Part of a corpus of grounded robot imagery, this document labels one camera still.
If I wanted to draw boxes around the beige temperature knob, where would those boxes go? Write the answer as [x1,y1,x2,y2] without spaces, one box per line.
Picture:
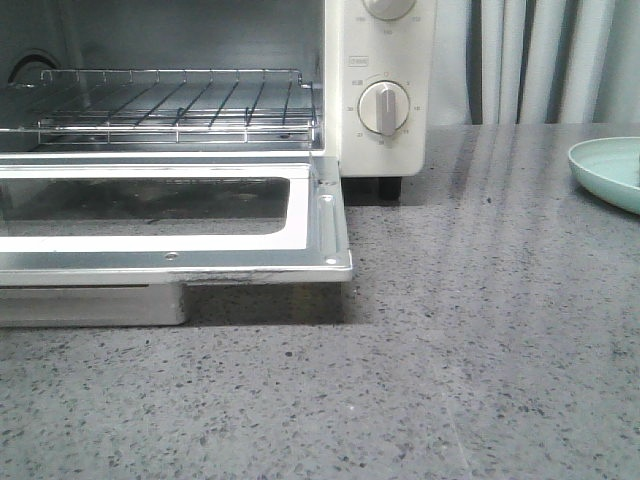
[363,0,416,21]

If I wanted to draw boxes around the beige timer knob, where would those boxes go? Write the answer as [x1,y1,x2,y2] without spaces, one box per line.
[357,81,410,136]

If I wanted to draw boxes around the white Toshiba toaster oven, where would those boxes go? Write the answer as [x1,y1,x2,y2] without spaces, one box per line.
[0,0,438,203]

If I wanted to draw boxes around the grey white curtain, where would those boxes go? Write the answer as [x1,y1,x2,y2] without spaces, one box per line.
[428,1,639,125]

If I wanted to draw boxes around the mint green plate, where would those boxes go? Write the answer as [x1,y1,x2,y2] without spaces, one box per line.
[568,136,639,214]

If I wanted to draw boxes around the metal wire oven rack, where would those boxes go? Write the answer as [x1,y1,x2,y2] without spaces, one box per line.
[1,69,322,150]

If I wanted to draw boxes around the glass oven door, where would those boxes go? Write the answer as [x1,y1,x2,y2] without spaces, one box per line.
[1,152,353,327]

